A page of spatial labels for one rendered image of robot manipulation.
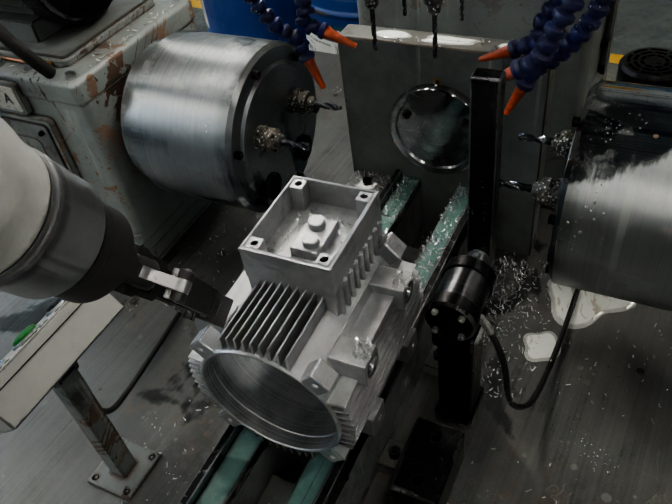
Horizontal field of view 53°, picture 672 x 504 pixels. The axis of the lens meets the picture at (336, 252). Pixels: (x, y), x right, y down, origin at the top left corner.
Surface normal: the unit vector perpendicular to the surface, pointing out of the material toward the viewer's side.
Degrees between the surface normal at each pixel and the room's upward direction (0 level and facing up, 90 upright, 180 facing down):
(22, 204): 102
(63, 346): 52
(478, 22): 90
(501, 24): 90
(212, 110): 47
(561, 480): 0
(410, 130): 90
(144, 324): 0
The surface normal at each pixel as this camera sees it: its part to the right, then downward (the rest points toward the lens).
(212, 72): -0.29, -0.38
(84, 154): -0.43, 0.65
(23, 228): 0.89, 0.39
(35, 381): 0.63, -0.26
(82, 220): 0.94, -0.01
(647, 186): -0.40, -0.01
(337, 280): 0.90, 0.21
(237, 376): 0.77, -0.11
